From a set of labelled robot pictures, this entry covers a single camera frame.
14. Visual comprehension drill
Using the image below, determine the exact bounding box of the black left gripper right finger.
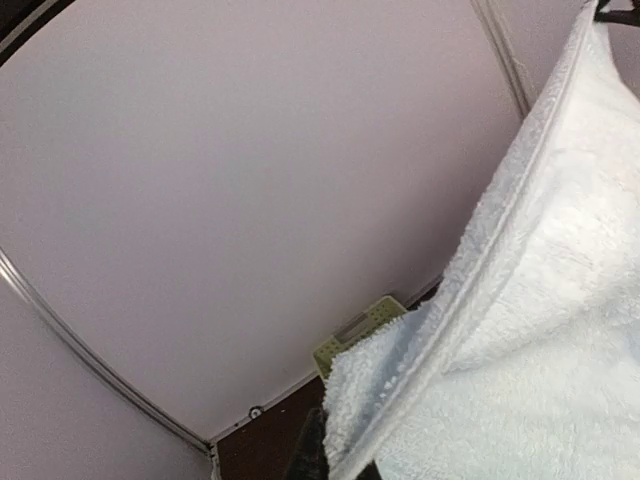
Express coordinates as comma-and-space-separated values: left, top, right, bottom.
356, 461, 382, 480

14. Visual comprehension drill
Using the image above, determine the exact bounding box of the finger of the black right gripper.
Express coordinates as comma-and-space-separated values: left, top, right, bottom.
594, 0, 640, 25

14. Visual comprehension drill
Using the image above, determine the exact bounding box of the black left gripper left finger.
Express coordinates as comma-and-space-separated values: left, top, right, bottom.
284, 407, 329, 480

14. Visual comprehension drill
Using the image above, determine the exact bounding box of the pale green plastic basket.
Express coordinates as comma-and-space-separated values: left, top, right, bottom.
312, 295, 408, 383

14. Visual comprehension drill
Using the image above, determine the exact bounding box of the light blue towel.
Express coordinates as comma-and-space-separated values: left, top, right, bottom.
324, 1, 639, 479

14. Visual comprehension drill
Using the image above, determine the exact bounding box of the aluminium frame post right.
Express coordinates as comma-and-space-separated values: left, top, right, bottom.
470, 0, 532, 120

